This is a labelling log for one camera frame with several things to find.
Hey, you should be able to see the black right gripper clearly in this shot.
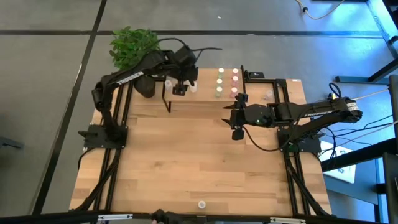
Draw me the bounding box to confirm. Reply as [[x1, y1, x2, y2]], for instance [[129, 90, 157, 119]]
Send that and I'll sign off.
[[220, 92, 249, 141]]

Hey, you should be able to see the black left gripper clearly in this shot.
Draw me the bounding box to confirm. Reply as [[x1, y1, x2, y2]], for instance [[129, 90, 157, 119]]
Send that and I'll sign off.
[[169, 45, 199, 96]]

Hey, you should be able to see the wooden shelf with black legs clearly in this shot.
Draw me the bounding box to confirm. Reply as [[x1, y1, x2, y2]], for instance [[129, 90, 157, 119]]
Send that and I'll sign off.
[[160, 63, 246, 114]]

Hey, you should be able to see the small black box device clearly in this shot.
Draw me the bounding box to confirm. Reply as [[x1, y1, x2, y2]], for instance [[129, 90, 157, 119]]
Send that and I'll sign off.
[[243, 70, 266, 80]]

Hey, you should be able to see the green plant in black pot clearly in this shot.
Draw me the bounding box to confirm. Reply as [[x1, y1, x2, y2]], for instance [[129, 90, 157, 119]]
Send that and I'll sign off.
[[108, 26, 161, 99]]

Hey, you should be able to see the white printed sheet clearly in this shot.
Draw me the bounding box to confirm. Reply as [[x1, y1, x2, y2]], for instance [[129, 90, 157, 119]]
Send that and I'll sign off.
[[319, 140, 357, 184]]

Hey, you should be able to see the black metal bar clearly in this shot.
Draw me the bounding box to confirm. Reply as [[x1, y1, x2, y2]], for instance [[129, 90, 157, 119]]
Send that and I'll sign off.
[[321, 136, 398, 173]]

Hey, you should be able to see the black metal floor stand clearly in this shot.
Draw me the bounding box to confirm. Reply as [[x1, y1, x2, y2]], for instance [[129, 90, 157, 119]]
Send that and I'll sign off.
[[335, 57, 398, 84]]

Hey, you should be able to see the black crossbeam with silver brackets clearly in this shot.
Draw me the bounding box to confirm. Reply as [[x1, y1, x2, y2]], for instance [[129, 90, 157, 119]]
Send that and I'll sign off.
[[0, 210, 398, 224]]

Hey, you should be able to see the grey furniture panel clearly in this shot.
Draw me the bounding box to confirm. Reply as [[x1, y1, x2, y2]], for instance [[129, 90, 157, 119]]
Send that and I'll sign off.
[[388, 73, 398, 136]]

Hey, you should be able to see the dark furniture foot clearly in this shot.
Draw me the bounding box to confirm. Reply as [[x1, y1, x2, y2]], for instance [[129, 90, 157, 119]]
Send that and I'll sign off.
[[0, 136, 25, 150]]

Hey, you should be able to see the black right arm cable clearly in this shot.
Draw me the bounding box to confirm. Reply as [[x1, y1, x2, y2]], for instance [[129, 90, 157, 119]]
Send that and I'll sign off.
[[242, 82, 343, 152]]

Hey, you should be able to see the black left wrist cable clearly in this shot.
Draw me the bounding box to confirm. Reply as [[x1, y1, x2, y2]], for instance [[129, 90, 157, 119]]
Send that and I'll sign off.
[[136, 37, 223, 63]]

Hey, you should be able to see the black leader arm handle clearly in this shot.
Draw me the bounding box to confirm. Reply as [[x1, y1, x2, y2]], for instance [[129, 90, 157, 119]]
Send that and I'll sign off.
[[150, 208, 184, 224]]

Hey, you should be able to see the beige floor cable black plug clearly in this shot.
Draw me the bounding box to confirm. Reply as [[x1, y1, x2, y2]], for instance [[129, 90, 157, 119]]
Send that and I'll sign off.
[[294, 0, 346, 21]]

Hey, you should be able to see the beige power cable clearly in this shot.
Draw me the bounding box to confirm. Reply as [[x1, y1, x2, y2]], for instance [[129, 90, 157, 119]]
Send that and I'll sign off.
[[353, 88, 390, 101]]

